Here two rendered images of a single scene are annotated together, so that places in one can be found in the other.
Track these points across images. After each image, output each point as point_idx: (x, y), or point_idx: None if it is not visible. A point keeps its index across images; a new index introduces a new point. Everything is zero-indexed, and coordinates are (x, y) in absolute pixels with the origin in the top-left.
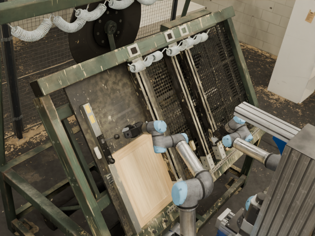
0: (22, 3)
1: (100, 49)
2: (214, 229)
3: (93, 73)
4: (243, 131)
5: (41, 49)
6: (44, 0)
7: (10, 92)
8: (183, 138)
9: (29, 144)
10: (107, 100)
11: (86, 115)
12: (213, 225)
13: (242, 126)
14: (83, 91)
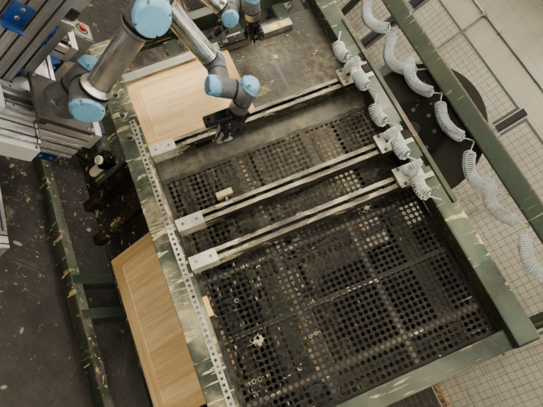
0: None
1: None
2: (52, 353)
3: (326, 16)
4: (226, 75)
5: (422, 392)
6: (406, 7)
7: (335, 221)
8: (230, 6)
9: (271, 262)
10: (297, 54)
11: (277, 21)
12: (61, 358)
13: (236, 79)
14: (306, 27)
